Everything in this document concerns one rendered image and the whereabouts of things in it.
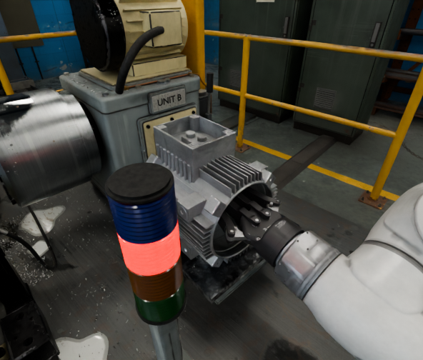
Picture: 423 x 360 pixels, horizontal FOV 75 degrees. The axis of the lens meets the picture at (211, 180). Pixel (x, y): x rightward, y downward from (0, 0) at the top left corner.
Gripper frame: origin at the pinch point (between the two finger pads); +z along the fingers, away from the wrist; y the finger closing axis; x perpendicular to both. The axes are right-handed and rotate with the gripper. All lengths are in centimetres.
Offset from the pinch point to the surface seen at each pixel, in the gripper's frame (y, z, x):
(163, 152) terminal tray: 5.0, 7.4, -4.0
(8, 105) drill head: 23.5, 36.5, -5.8
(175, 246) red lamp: 18.6, -15.9, -11.7
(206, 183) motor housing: 4.1, -4.2, -4.1
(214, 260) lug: 7.0, -11.5, 7.1
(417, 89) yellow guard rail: -173, 8, 20
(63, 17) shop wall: -146, 564, 91
